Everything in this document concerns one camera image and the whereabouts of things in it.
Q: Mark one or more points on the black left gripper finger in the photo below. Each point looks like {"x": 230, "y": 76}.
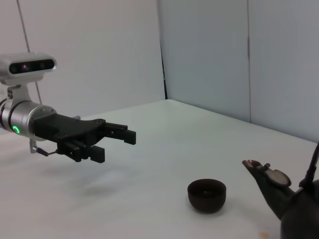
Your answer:
{"x": 97, "y": 154}
{"x": 124, "y": 135}

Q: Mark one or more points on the white foam board panel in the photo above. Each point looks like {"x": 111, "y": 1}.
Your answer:
{"x": 99, "y": 49}
{"x": 204, "y": 49}

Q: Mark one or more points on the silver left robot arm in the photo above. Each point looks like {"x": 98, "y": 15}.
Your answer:
{"x": 25, "y": 119}

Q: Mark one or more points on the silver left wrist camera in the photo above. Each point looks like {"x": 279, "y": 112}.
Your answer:
{"x": 30, "y": 66}

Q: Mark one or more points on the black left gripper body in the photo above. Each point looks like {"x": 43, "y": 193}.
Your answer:
{"x": 67, "y": 129}

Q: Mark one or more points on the small dark teacup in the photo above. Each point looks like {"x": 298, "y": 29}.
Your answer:
{"x": 207, "y": 196}

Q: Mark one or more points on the black round teapot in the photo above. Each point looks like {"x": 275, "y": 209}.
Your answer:
{"x": 294, "y": 206}

